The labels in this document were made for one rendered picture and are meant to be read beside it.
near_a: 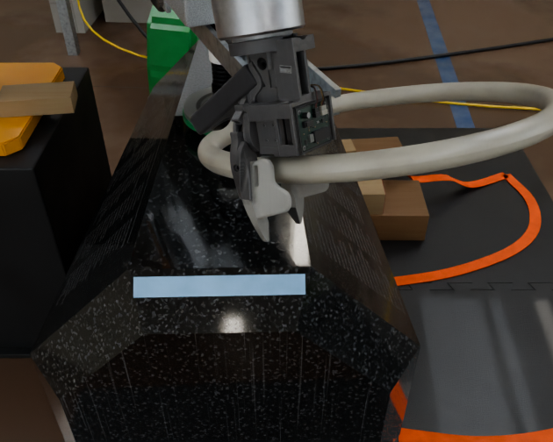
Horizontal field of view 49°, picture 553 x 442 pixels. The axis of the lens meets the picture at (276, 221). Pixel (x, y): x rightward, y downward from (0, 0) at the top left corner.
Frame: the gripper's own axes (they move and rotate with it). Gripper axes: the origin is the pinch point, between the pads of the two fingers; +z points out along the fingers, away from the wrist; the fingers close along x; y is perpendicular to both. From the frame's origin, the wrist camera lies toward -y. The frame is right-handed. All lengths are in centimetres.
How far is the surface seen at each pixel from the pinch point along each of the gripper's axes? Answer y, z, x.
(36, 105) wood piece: -115, -9, 40
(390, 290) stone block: -21, 39, 58
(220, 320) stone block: -33.4, 29.1, 18.2
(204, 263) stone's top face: -37.8, 19.4, 21.0
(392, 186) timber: -78, 50, 164
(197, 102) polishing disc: -69, -5, 56
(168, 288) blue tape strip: -41.5, 22.2, 14.4
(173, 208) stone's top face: -53, 12, 29
